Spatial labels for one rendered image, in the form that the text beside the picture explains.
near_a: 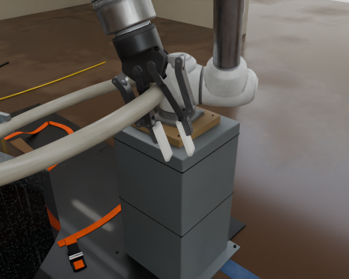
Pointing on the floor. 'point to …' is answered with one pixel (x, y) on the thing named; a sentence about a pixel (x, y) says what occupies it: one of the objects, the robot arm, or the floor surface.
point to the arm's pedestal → (178, 201)
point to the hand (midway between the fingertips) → (174, 139)
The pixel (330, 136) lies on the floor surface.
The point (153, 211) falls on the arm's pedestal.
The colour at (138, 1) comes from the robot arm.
